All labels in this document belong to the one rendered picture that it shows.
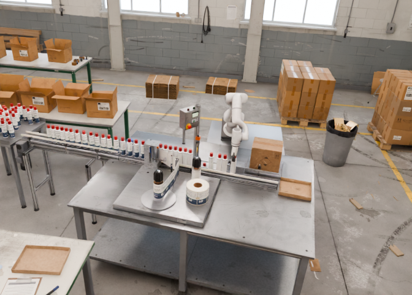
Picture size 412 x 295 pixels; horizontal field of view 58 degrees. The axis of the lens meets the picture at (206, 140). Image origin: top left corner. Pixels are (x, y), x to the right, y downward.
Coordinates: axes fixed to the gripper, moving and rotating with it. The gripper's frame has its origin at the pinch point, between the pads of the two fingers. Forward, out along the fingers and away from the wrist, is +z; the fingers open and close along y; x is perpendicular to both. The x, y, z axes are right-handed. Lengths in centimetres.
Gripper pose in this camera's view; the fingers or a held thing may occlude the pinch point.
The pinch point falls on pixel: (233, 158)
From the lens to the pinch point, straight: 360.9
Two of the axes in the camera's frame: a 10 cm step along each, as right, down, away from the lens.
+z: -0.5, 8.8, 4.8
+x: 9.7, 1.6, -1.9
